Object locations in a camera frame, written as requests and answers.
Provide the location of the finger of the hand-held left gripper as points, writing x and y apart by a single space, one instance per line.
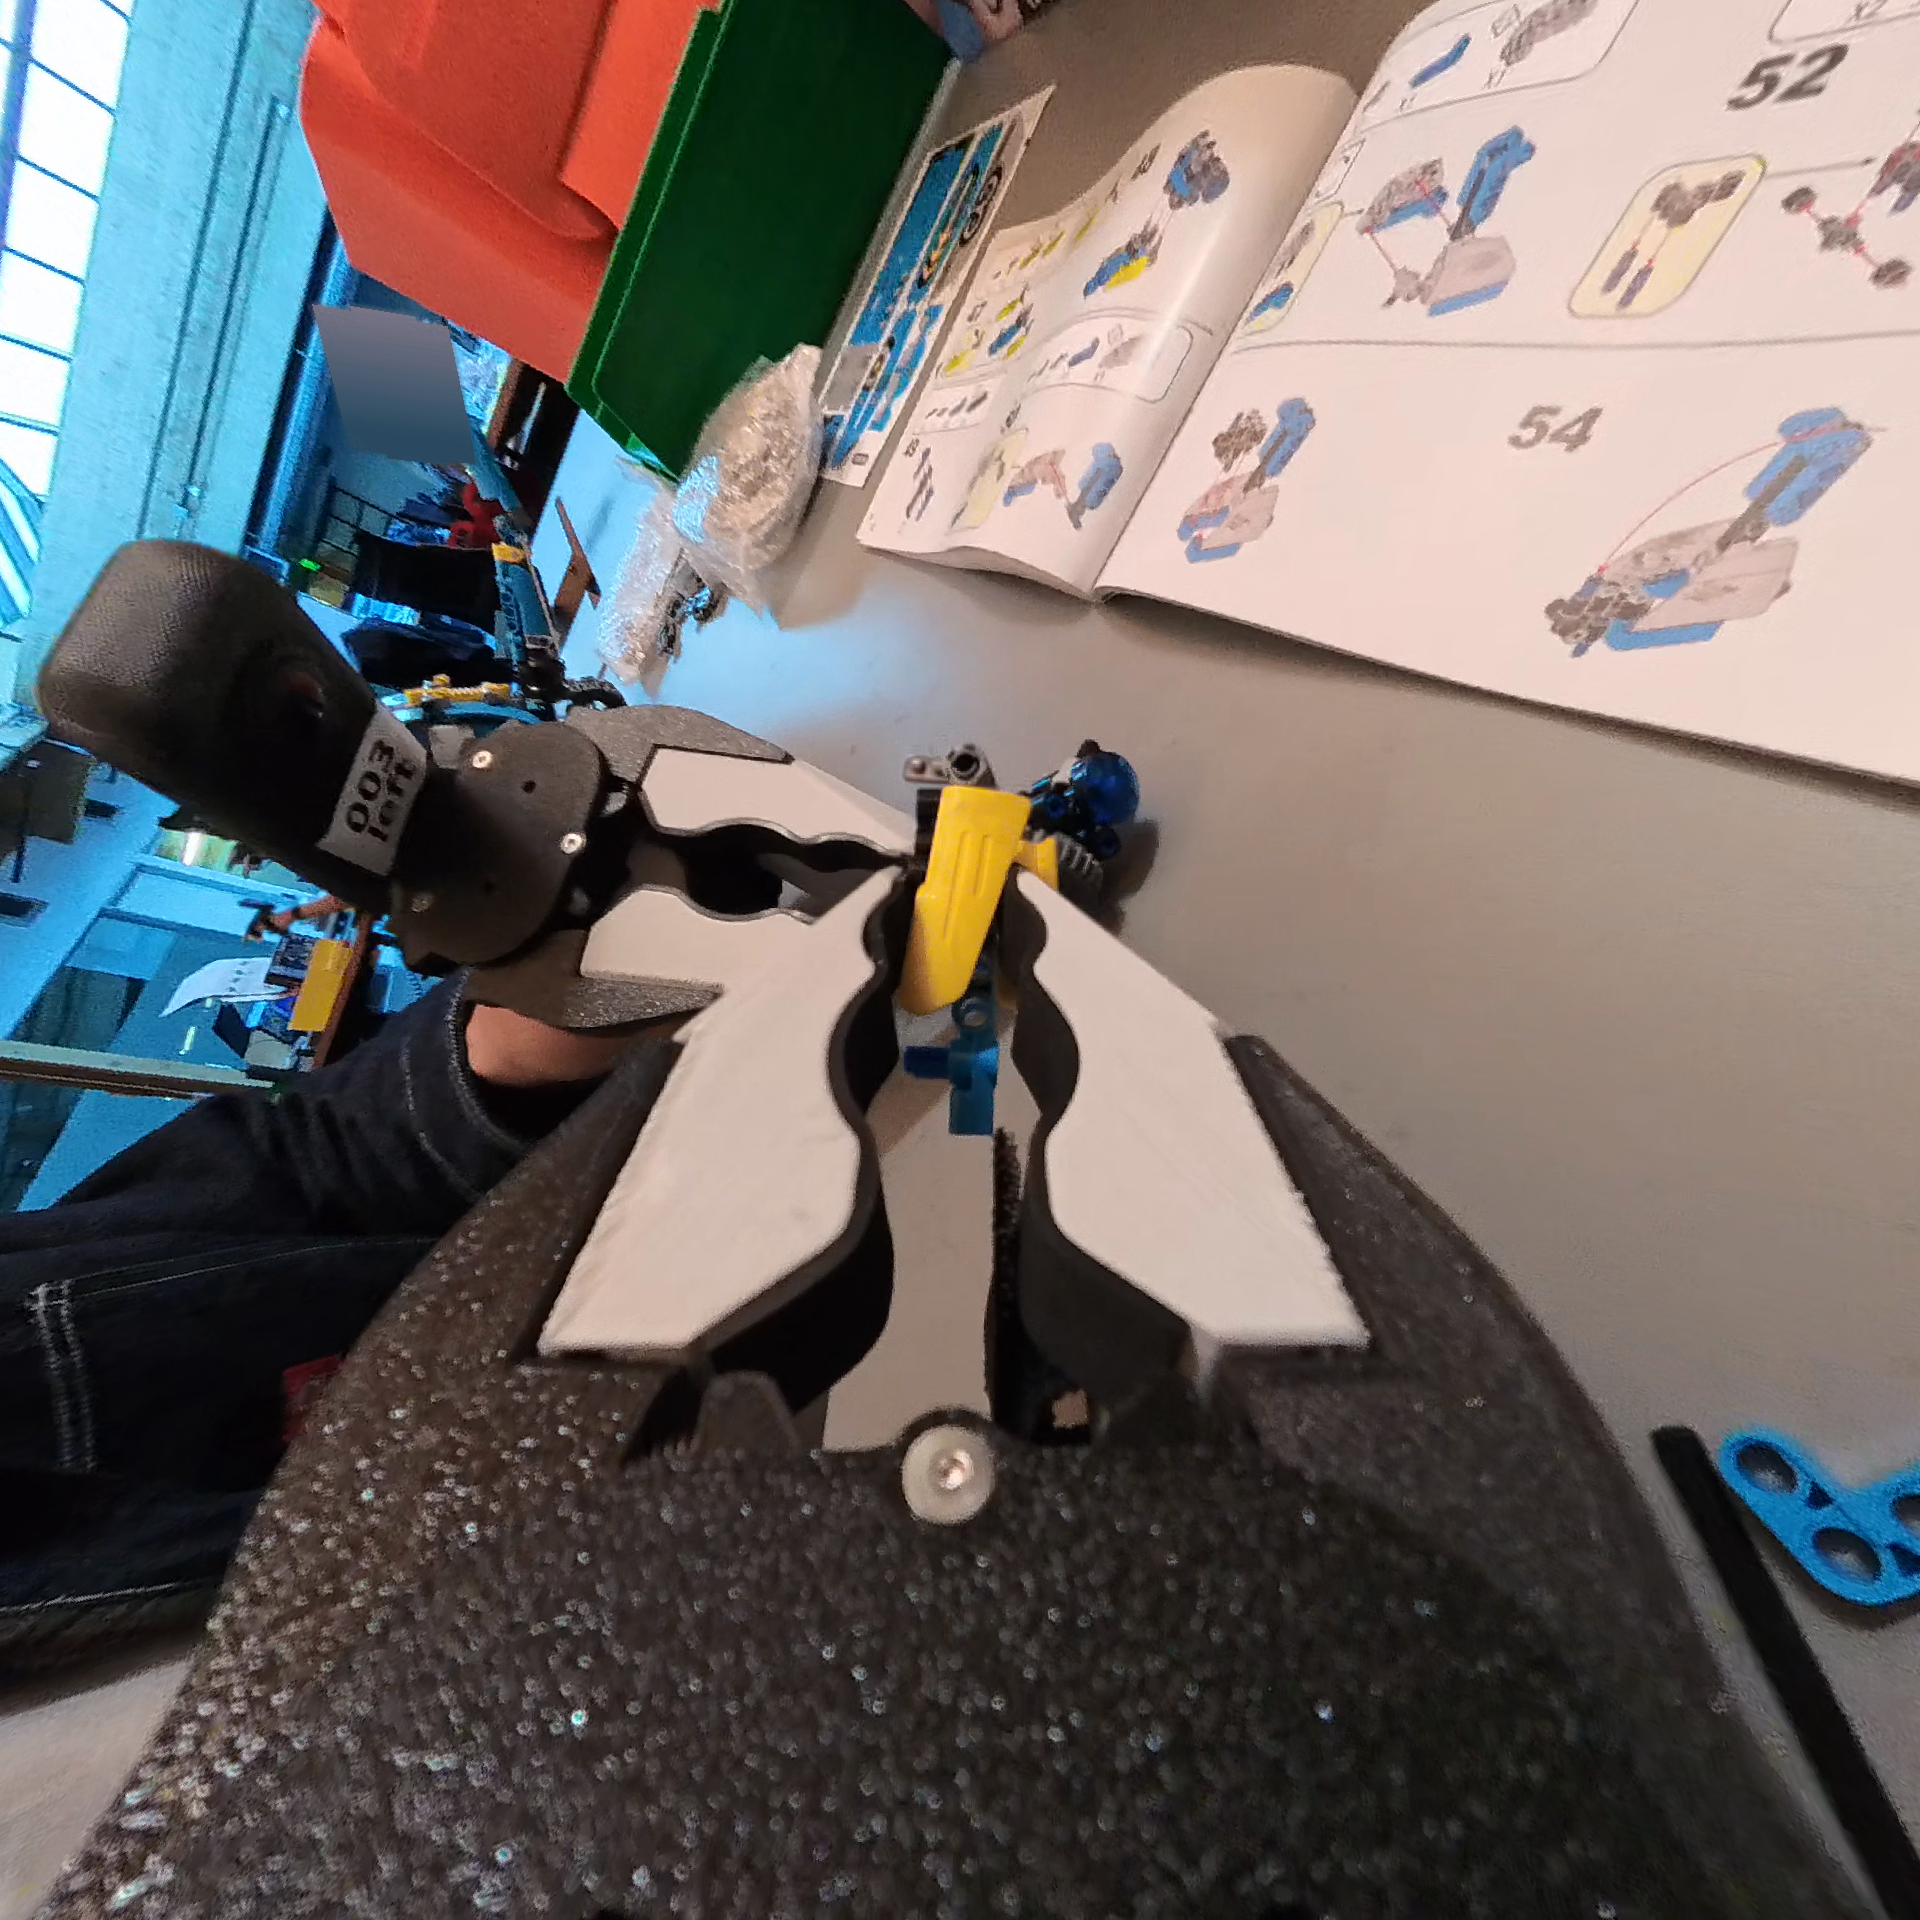
674 937
751 797

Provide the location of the dark blue toy set box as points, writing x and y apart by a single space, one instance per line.
990 24

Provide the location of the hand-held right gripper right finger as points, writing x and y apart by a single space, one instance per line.
1184 1185

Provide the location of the black brick axle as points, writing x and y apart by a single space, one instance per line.
1755 1606

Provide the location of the crumpled clear plastic bag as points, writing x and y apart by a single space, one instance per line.
653 592
758 450

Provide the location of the blue yellow brick assembly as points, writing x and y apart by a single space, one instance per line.
961 885

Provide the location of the person's left forearm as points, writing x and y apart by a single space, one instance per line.
299 1156

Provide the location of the open instruction booklet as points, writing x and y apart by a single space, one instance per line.
1499 375

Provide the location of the white garment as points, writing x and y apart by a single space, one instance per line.
77 1785

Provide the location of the blue perforated brick beam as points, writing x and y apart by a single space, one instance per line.
1816 1516

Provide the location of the orange plastic bin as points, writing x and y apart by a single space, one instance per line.
450 150

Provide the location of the green plastic bin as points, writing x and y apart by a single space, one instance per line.
751 225

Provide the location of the black blue gear brick assembly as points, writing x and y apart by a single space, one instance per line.
1089 786

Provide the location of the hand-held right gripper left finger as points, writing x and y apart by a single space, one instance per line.
721 1170

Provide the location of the blue sticker sheet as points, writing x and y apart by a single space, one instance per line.
930 271

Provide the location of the dark denim jacket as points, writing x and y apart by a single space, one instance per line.
149 1470

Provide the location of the person's left hand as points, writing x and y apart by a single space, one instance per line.
539 1050

